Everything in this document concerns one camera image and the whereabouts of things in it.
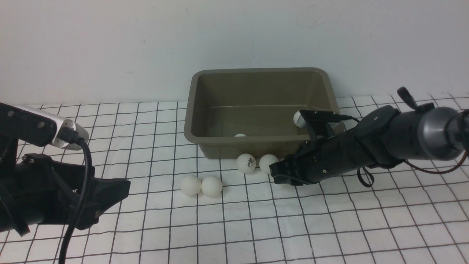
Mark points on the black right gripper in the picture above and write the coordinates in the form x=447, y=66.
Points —
x=324, y=159

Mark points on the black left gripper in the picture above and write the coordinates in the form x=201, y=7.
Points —
x=39, y=190

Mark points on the white logo ball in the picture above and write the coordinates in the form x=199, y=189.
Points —
x=246, y=163
x=266, y=161

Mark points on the plain white ball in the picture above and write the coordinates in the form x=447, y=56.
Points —
x=211, y=186
x=190, y=185

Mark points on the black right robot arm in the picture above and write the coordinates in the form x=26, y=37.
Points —
x=384, y=139

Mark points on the olive plastic storage bin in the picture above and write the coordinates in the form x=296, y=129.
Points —
x=258, y=102

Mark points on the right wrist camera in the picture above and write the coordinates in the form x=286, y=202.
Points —
x=323, y=124

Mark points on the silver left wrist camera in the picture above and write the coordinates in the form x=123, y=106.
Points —
x=40, y=128

